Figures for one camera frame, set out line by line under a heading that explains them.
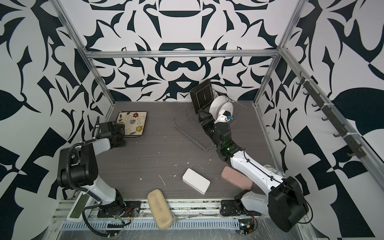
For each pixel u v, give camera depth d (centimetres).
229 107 100
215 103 98
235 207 67
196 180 80
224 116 70
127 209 72
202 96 106
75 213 66
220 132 57
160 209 70
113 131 79
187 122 107
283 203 41
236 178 83
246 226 71
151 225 70
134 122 105
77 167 48
